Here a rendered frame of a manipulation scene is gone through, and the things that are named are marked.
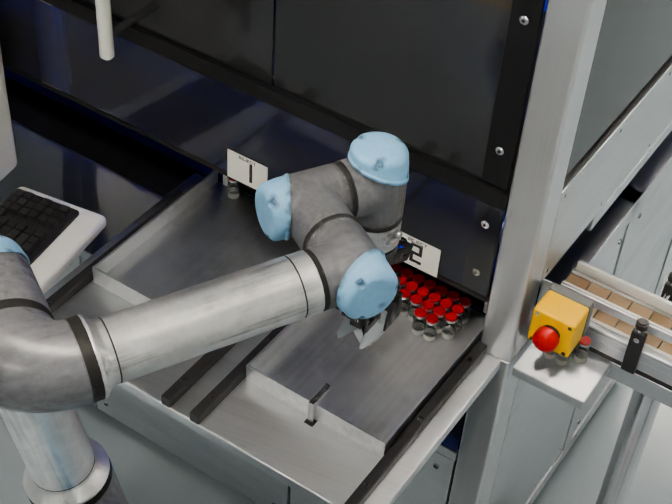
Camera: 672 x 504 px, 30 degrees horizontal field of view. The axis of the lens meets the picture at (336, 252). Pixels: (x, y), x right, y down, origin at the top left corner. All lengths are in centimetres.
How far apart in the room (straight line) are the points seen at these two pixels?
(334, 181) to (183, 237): 77
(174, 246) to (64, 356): 92
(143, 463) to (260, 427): 110
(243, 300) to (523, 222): 63
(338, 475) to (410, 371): 24
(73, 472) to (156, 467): 136
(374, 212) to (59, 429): 47
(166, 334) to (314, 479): 59
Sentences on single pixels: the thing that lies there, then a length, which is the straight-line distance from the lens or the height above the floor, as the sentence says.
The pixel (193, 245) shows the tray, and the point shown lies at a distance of 223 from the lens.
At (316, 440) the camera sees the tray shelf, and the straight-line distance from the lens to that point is 193.
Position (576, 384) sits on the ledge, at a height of 88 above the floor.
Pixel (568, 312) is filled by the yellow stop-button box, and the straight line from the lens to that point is 197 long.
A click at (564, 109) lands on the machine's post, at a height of 139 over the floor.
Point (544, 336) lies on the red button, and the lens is 195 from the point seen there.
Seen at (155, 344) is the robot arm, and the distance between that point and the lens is 135.
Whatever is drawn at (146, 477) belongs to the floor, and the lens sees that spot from 300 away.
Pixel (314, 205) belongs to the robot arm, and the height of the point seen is 143.
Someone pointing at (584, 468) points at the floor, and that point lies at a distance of 312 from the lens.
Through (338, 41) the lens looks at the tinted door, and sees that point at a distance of 191.
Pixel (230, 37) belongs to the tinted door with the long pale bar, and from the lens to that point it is 205.
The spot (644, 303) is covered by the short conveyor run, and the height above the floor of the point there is 93.
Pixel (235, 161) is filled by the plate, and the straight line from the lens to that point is 217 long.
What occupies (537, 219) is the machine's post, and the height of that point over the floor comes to 119.
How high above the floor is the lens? 239
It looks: 43 degrees down
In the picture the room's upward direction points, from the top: 5 degrees clockwise
